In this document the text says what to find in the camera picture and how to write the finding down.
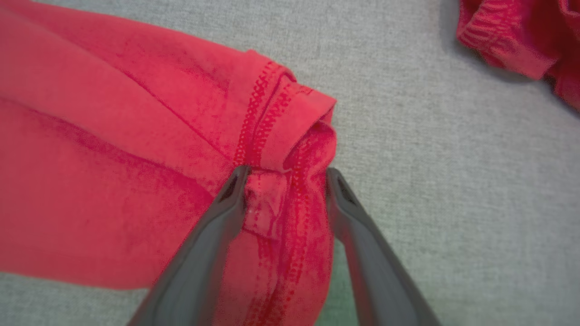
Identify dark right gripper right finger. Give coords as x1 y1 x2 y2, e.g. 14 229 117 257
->
325 167 442 326

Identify red shorts with white stripe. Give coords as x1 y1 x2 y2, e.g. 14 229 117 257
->
456 0 580 111

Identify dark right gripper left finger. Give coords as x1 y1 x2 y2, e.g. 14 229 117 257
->
128 165 252 326

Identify red and white jersey shirt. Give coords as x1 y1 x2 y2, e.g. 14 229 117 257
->
0 0 338 326

